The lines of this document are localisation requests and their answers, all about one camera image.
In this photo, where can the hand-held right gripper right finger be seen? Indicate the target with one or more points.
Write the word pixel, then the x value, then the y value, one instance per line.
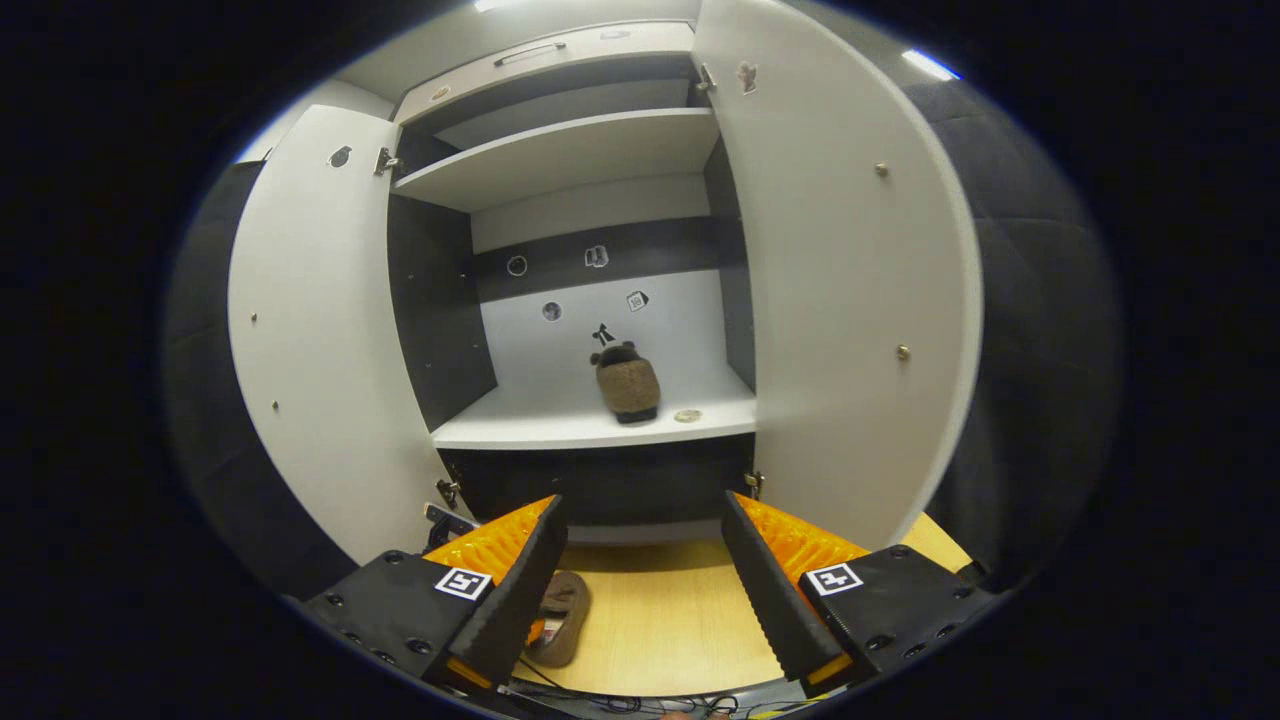
pixel 770 590

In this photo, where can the grey cabinet door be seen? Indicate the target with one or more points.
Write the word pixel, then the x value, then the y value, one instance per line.
pixel 850 300
pixel 330 330

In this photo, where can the grey shoe cabinet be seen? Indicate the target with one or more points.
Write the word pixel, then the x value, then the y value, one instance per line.
pixel 590 340

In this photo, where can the white cabinet shelf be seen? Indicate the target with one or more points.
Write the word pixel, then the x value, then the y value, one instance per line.
pixel 560 425
pixel 560 155

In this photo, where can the black backdrop cloth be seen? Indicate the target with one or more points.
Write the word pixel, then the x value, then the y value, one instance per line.
pixel 1040 350

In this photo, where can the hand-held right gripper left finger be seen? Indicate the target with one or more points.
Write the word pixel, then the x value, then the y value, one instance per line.
pixel 510 590

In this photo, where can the ceiling light panel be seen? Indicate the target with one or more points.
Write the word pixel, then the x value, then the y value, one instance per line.
pixel 497 5
pixel 930 65

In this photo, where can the brown fuzzy shoe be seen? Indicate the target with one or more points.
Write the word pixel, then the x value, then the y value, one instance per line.
pixel 628 385
pixel 568 610

